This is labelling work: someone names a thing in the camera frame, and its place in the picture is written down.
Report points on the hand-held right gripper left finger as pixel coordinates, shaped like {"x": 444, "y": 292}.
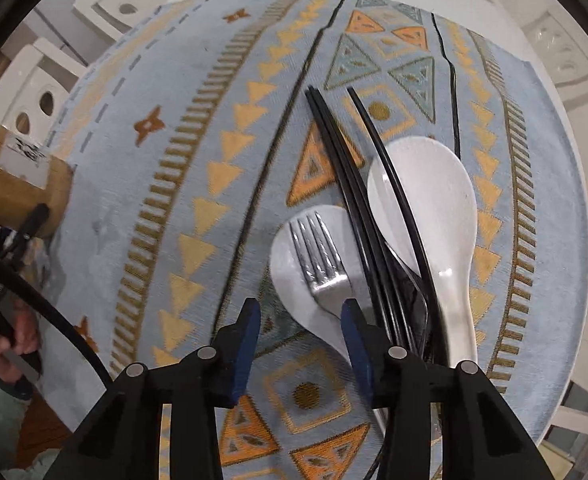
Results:
{"x": 244, "y": 355}

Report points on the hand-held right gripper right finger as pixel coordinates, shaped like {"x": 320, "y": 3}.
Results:
{"x": 356, "y": 350}

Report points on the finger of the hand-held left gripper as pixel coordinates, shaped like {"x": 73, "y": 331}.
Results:
{"x": 34, "y": 222}

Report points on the wooden utensil holder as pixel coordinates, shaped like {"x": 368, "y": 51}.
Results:
{"x": 49, "y": 200}

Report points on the metal fork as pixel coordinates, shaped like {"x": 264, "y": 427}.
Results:
{"x": 331, "y": 285}

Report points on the small white rice spoon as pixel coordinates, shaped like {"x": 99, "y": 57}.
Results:
{"x": 289, "y": 270}

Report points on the large white rice spoon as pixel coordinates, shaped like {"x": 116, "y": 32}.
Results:
{"x": 443, "y": 200}

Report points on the person's left hand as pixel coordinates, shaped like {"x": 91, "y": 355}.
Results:
{"x": 24, "y": 330}

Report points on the blue patterned table mat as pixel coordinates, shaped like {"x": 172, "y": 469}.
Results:
{"x": 184, "y": 160}

